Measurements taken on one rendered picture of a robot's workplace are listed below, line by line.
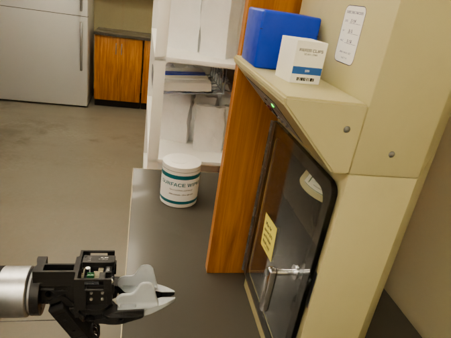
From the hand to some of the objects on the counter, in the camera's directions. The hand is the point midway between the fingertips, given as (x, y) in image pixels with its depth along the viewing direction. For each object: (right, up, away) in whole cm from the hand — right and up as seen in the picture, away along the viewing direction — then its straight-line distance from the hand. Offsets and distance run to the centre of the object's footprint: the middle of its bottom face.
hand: (166, 299), depth 65 cm
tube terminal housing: (+29, -16, +25) cm, 42 cm away
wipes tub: (-7, +11, +74) cm, 75 cm away
